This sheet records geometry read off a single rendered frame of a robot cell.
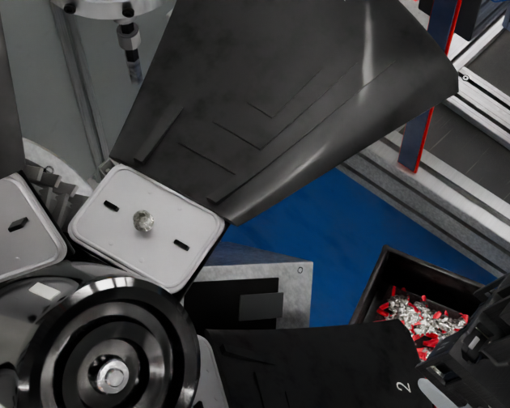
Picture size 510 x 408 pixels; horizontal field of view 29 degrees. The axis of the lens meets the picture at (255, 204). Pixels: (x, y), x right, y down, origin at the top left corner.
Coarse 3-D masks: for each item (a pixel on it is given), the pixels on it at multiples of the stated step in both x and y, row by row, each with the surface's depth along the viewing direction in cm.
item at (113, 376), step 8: (112, 360) 56; (120, 360) 56; (104, 368) 56; (112, 368) 56; (120, 368) 56; (128, 368) 57; (96, 376) 56; (104, 376) 56; (112, 376) 56; (120, 376) 56; (128, 376) 57; (104, 384) 56; (112, 384) 56; (120, 384) 56; (104, 392) 56; (112, 392) 56
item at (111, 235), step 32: (96, 192) 65; (128, 192) 65; (160, 192) 65; (96, 224) 64; (128, 224) 64; (160, 224) 63; (192, 224) 63; (224, 224) 63; (128, 256) 62; (160, 256) 62; (192, 256) 62
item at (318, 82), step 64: (192, 0) 70; (256, 0) 70; (320, 0) 71; (384, 0) 72; (192, 64) 68; (256, 64) 68; (320, 64) 69; (384, 64) 70; (448, 64) 73; (128, 128) 66; (192, 128) 66; (256, 128) 66; (320, 128) 67; (384, 128) 68; (192, 192) 64; (256, 192) 64
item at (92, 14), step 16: (64, 0) 39; (80, 0) 39; (96, 0) 39; (112, 0) 39; (128, 0) 39; (144, 0) 39; (160, 0) 40; (96, 16) 40; (112, 16) 40; (128, 16) 39
